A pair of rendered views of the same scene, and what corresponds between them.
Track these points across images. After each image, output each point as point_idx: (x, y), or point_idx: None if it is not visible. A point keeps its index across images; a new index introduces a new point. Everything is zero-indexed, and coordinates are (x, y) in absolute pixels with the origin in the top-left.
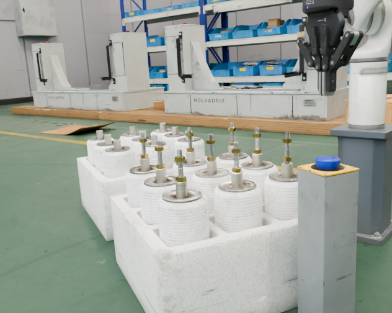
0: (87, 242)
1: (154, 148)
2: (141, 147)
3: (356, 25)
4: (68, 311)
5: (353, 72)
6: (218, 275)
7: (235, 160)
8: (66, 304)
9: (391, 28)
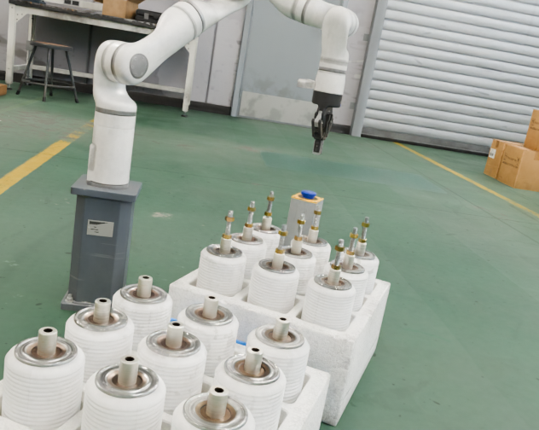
0: None
1: (357, 236)
2: (234, 324)
3: (145, 77)
4: (421, 409)
5: (130, 127)
6: None
7: (317, 220)
8: (420, 416)
9: None
